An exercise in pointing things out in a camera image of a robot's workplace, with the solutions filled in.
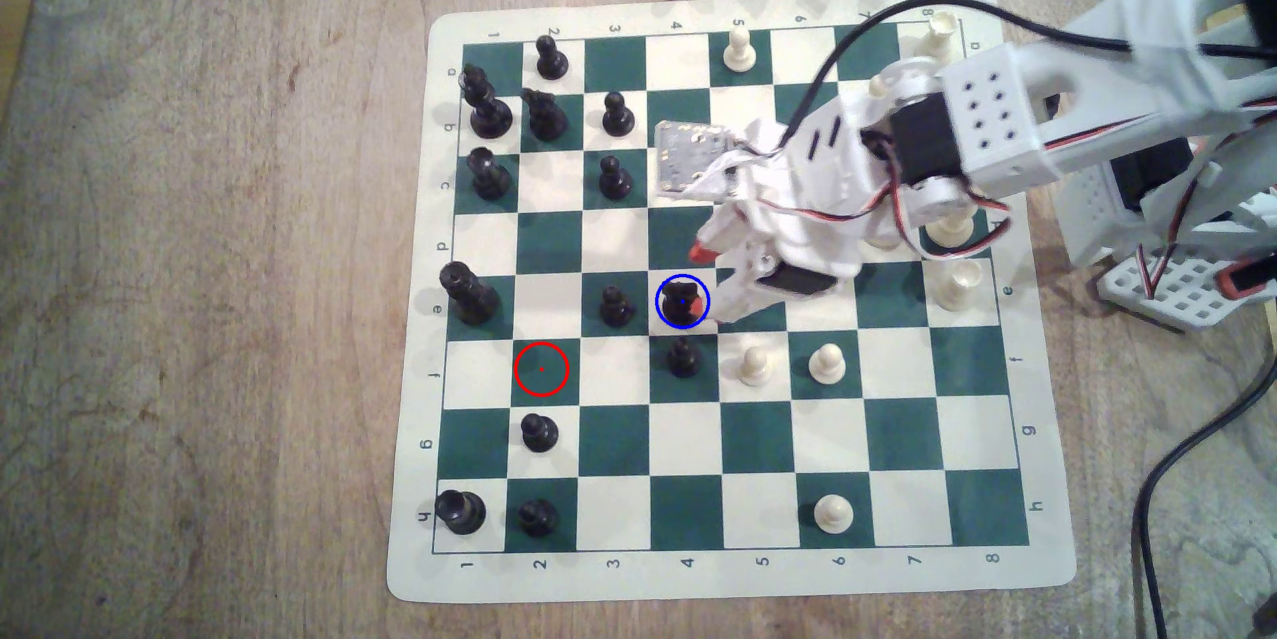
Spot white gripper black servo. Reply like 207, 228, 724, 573
688, 75, 904, 324

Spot black chess piece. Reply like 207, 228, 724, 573
662, 281, 704, 328

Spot green white chess mat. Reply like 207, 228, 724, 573
387, 0, 1079, 605

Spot white chess queen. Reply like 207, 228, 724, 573
932, 208, 984, 251

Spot black chess knight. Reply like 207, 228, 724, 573
523, 88, 570, 142

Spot black chess bishop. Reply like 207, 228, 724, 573
467, 146, 514, 201

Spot white chess rook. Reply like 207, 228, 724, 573
916, 11, 962, 62

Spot black chess rook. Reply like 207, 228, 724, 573
436, 489, 488, 535

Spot clear-cased camera board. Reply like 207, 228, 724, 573
653, 118, 748, 198

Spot black camera cable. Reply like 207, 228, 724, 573
778, 5, 1277, 152

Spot white perforated base plate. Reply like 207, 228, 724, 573
1097, 250, 1277, 331

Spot black power cable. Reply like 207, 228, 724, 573
1132, 398, 1277, 639

